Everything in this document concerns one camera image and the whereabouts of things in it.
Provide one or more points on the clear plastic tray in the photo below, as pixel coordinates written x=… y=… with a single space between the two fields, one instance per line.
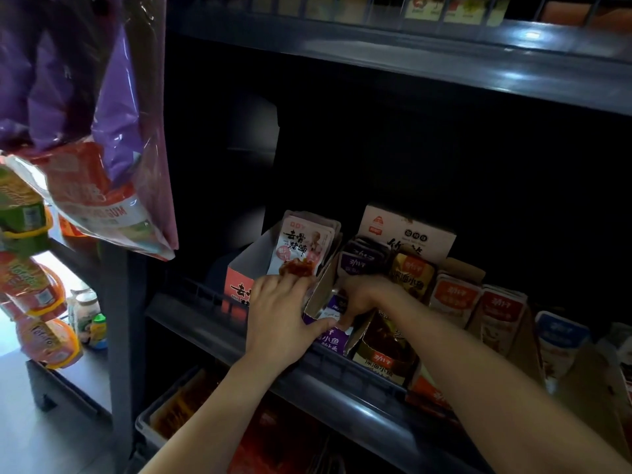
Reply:
x=144 y=424

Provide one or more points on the person's right hand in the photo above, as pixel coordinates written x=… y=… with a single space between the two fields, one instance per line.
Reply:
x=373 y=294

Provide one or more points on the plain brown carton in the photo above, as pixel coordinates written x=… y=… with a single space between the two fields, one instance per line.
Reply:
x=316 y=5

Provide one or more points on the small white bottle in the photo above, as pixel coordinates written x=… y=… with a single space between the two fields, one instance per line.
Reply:
x=84 y=309

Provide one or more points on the row of snack display cartons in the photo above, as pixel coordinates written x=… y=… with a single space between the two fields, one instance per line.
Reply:
x=449 y=296

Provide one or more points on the pile of red snack packets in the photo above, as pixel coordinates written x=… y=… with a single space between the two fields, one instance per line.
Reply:
x=262 y=444

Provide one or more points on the handful of red white packets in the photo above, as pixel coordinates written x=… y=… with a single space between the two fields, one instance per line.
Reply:
x=301 y=247

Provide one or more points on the person's right forearm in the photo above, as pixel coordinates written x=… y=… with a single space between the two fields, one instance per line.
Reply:
x=513 y=390

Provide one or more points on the person's left forearm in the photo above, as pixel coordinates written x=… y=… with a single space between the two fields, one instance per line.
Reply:
x=207 y=419

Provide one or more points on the purple clear hanging snack bag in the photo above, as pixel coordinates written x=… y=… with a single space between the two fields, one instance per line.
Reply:
x=118 y=113

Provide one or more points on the yellow label dark carton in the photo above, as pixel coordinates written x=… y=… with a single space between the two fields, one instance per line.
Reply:
x=444 y=7

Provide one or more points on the person's left hand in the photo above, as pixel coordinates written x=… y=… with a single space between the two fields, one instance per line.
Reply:
x=281 y=326

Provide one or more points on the dark orange snack packs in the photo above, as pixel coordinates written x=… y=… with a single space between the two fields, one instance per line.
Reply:
x=183 y=405

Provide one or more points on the grey metal store shelf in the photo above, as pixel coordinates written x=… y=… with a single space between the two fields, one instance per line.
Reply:
x=444 y=69

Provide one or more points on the small green yellow bottle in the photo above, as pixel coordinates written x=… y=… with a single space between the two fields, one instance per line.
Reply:
x=98 y=332

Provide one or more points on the pink white display carton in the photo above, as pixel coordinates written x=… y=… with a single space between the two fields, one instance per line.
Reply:
x=247 y=271

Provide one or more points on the black low display rack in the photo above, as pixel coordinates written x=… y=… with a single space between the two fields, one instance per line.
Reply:
x=59 y=385

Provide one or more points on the handful of purple white packets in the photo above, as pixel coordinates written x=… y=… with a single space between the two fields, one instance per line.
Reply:
x=363 y=256

